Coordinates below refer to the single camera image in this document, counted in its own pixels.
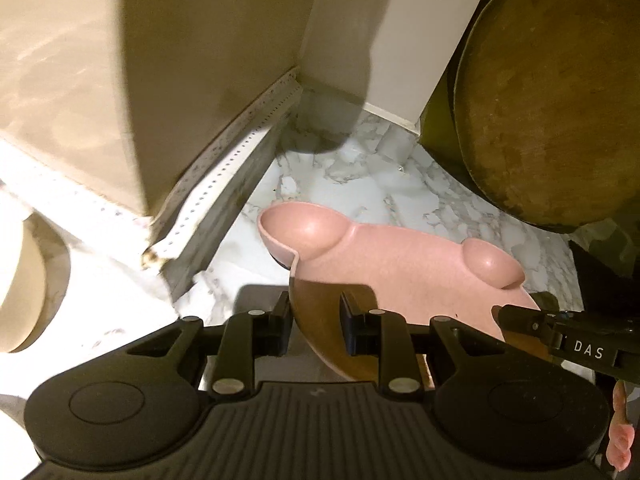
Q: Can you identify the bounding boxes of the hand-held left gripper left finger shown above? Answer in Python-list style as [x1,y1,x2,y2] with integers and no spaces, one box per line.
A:
[129,291,294,399]

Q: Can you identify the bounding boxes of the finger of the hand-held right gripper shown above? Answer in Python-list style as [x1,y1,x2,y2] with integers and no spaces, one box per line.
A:
[492,303,561,358]

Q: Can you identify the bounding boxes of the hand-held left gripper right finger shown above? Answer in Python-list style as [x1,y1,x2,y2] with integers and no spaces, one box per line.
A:
[339,292,507,397]

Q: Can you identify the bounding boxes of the pink pig-shaped plate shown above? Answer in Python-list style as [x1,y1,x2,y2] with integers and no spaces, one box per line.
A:
[257,201,543,382]

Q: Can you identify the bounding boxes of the cream bowl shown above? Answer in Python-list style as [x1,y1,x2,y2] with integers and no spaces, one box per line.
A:
[0,210,72,356]

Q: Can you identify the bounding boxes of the person's right hand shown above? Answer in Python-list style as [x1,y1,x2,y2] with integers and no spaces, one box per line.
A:
[606,380,636,472]

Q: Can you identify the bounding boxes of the white perforated edge tape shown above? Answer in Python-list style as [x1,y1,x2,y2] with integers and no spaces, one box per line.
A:
[142,67,304,263]

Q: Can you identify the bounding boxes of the olive green object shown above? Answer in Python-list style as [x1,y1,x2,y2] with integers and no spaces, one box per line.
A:
[419,72,468,163]

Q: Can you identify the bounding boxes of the round wooden cutting board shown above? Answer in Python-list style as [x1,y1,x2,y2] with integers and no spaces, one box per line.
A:
[453,0,640,234]

